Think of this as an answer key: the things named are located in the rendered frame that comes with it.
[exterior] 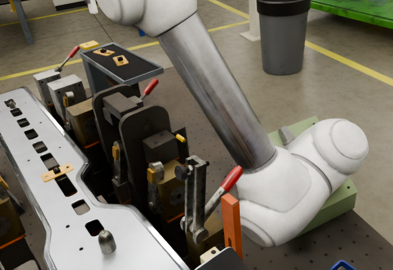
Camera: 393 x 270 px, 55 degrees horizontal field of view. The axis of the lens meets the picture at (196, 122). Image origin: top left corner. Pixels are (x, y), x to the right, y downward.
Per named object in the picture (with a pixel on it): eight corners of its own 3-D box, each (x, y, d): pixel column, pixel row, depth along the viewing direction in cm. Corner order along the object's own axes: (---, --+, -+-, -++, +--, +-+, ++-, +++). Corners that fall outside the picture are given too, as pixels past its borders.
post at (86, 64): (103, 141, 171) (78, 49, 148) (118, 134, 174) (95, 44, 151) (110, 148, 165) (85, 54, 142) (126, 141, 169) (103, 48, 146)
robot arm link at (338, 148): (344, 163, 113) (394, 141, 93) (309, 205, 106) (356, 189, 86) (305, 125, 115) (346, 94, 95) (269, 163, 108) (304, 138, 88)
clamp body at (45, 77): (58, 148, 170) (32, 75, 151) (83, 138, 175) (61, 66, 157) (64, 155, 165) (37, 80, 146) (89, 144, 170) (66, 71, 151)
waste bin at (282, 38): (248, 65, 401) (246, -5, 363) (289, 54, 414) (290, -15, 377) (274, 82, 360) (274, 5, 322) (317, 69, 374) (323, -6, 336)
